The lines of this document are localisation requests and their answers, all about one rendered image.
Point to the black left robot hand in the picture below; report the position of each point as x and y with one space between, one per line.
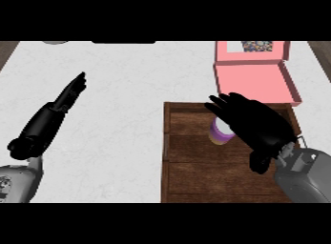
43 122

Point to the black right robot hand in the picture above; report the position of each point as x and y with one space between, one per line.
255 124

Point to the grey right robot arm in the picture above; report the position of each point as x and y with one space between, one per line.
307 174

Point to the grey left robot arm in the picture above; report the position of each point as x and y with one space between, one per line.
12 184

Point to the purple and yellow can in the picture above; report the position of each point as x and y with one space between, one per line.
220 133

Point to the pink cardboard box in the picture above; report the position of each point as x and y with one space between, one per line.
254 76

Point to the brown wooden tray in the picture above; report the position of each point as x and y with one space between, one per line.
204 165

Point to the grey round object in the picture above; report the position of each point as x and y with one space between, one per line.
55 42

